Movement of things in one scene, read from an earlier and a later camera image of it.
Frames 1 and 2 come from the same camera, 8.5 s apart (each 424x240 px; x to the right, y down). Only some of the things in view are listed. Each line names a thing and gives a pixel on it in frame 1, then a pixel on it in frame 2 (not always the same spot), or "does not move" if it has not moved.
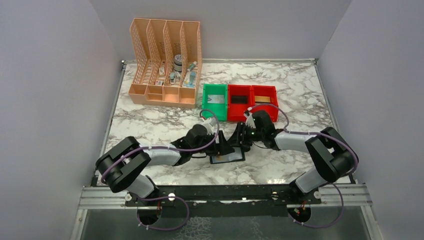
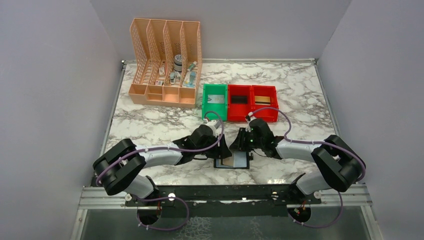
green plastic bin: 215,98 does not move
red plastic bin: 272,108 does not move
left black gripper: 223,147 does not move
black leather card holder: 238,155 -> 217,164
